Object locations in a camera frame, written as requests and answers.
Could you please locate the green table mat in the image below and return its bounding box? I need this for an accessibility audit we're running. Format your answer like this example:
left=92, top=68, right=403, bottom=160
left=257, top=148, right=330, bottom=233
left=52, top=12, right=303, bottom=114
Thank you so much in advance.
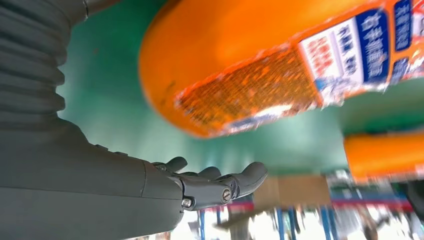
left=56, top=0, right=424, bottom=176

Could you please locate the red pole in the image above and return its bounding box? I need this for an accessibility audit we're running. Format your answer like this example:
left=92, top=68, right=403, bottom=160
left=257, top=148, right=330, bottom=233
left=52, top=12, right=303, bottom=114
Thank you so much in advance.
left=227, top=198, right=413, bottom=213

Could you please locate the open brown cardboard box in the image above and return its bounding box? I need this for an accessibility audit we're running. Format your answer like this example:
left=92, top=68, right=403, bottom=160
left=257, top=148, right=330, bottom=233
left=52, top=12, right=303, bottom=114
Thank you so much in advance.
left=253, top=175, right=332, bottom=213

